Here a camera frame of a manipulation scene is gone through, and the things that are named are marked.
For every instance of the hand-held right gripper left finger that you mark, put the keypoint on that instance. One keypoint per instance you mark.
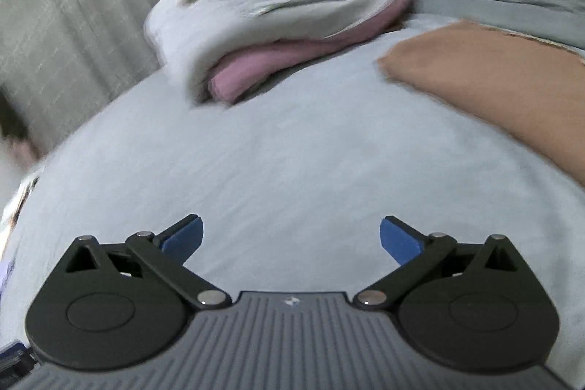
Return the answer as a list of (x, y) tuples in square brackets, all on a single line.
[(185, 240)]

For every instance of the light grey bed sheet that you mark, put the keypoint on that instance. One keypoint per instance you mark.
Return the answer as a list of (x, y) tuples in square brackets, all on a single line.
[(283, 161)]

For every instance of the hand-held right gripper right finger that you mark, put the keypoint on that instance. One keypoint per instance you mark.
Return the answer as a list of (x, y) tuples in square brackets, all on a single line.
[(397, 241)]

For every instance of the tan ribbed garment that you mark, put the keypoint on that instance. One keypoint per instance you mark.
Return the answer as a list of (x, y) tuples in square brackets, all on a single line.
[(493, 79)]

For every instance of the grey dotted curtain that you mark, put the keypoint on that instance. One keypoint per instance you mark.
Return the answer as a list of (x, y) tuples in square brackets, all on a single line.
[(77, 15)]

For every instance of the pink folded garment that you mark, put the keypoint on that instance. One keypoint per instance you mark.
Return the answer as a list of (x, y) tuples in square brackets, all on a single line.
[(292, 56)]

